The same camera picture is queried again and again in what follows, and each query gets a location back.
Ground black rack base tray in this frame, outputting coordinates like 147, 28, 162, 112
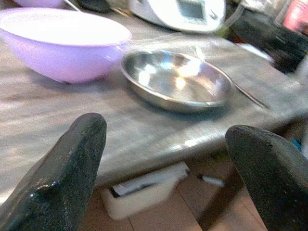
230, 11, 308, 74

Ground white plastic bin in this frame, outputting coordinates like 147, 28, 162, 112
101, 161, 191, 221

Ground small purple plastic bowl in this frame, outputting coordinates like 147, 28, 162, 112
14, 0, 66, 9

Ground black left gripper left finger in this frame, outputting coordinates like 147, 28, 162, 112
0, 113, 107, 231

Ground large purple plastic bowl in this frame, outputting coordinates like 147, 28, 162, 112
0, 7, 133, 84

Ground white kitchen cooking appliance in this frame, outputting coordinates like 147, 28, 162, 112
127, 0, 227, 33

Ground white pen with black cap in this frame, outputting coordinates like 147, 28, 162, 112
197, 174, 226, 189

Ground black round lid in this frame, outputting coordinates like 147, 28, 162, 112
77, 0, 112, 13

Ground shallow steel bowl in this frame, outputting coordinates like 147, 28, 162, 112
120, 50, 233, 114

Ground grey marble top table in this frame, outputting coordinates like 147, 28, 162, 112
0, 9, 308, 231

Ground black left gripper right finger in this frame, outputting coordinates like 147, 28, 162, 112
225, 124, 308, 231

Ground steel fork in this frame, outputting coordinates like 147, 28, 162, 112
192, 45, 270, 109

